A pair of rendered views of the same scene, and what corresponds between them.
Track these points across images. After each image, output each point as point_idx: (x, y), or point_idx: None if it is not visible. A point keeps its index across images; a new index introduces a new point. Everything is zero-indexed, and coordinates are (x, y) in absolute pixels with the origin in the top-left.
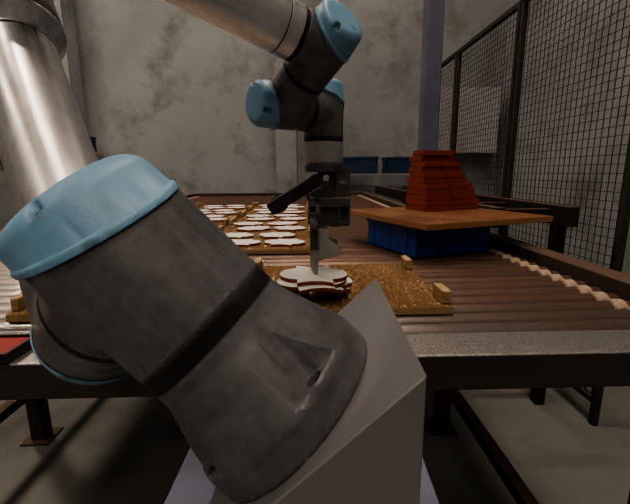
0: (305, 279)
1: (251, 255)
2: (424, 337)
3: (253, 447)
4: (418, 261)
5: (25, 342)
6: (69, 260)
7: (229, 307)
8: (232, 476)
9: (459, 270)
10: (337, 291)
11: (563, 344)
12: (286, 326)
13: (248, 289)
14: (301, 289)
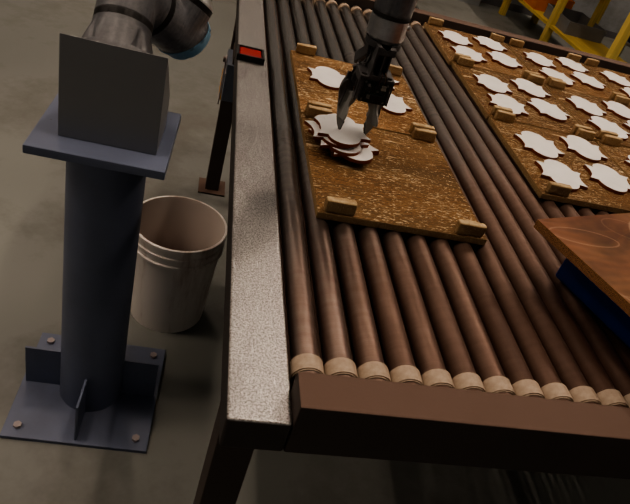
0: (323, 121)
1: (504, 154)
2: (266, 188)
3: None
4: (540, 275)
5: (252, 57)
6: None
7: (99, 7)
8: None
9: (506, 298)
10: (320, 143)
11: (248, 252)
12: (99, 22)
13: (106, 7)
14: (307, 121)
